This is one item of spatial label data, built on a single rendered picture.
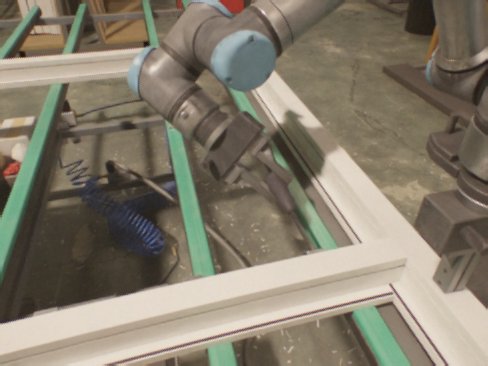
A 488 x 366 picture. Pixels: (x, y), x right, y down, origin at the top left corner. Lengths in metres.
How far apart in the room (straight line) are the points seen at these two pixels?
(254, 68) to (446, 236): 0.35
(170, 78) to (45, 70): 0.78
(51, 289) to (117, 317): 1.38
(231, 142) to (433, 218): 0.37
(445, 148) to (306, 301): 0.28
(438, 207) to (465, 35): 0.81
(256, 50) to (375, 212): 0.32
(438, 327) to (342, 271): 0.14
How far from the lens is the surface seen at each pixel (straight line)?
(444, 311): 0.58
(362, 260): 0.58
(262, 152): 0.69
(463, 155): 0.44
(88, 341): 0.55
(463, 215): 0.45
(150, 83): 0.71
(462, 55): 1.25
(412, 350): 0.61
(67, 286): 1.88
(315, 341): 1.57
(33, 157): 1.03
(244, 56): 0.58
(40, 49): 4.66
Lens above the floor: 1.36
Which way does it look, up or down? 38 degrees down
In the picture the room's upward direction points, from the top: 1 degrees counter-clockwise
